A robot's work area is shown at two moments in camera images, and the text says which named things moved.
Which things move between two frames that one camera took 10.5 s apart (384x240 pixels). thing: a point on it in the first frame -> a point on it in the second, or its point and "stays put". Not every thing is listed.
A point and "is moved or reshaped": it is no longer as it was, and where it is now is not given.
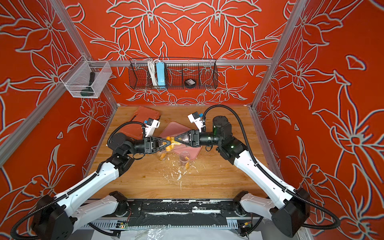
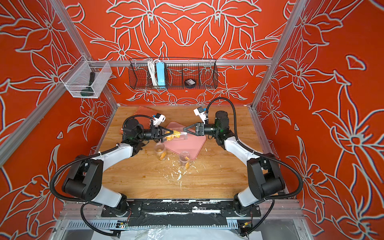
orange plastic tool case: x=141 y=114 stays put
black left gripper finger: x=161 y=148 -> x=161 y=138
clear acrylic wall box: x=86 y=78 stays put
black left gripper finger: x=168 y=142 -> x=161 y=128
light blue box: x=161 y=75 stays put
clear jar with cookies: x=171 y=147 is moved or reshaped
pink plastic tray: x=172 y=129 stays put
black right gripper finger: x=183 y=143 -> x=185 y=130
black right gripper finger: x=184 y=137 -> x=194 y=125
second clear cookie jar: x=162 y=156 stays put
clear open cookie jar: x=184 y=160 stays put
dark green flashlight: x=89 y=91 stays put
